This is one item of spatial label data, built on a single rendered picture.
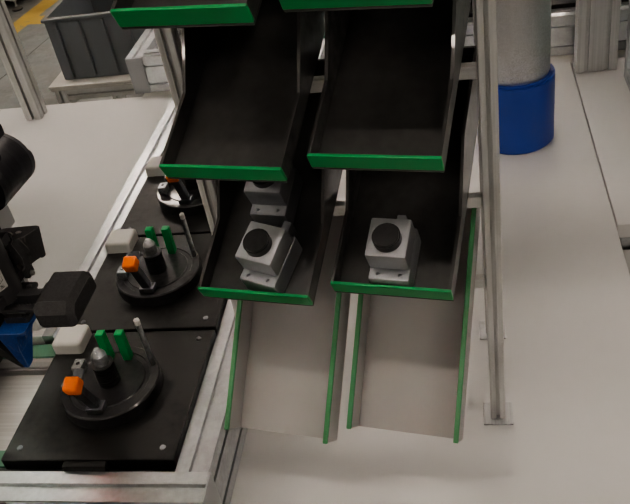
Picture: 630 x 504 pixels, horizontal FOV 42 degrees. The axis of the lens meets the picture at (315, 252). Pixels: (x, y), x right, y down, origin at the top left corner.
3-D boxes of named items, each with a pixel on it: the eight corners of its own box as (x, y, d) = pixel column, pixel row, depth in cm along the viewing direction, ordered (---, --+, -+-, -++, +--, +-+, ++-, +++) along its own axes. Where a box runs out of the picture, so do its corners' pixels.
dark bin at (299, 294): (313, 307, 89) (294, 278, 83) (205, 297, 93) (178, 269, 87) (359, 97, 100) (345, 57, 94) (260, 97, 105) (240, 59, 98)
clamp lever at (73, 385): (100, 411, 108) (75, 390, 102) (86, 411, 109) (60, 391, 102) (105, 385, 110) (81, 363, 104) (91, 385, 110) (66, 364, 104)
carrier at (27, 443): (177, 470, 104) (150, 403, 97) (5, 469, 109) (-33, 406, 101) (218, 338, 123) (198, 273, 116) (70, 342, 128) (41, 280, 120)
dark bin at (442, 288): (453, 302, 86) (445, 271, 80) (335, 292, 90) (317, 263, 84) (483, 86, 98) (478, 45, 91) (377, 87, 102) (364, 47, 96)
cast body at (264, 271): (282, 299, 90) (262, 271, 84) (247, 289, 92) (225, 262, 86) (310, 233, 93) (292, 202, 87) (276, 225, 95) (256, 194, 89)
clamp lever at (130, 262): (151, 290, 127) (133, 266, 121) (139, 290, 128) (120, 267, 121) (155, 270, 129) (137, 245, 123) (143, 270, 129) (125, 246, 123)
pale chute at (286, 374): (337, 440, 99) (326, 444, 95) (238, 426, 104) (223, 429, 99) (358, 211, 102) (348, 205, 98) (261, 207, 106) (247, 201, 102)
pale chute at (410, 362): (463, 440, 96) (457, 443, 92) (356, 425, 101) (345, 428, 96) (481, 204, 99) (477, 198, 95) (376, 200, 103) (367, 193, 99)
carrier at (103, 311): (218, 336, 123) (198, 272, 116) (70, 340, 128) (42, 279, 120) (248, 239, 142) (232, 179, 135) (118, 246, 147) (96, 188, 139)
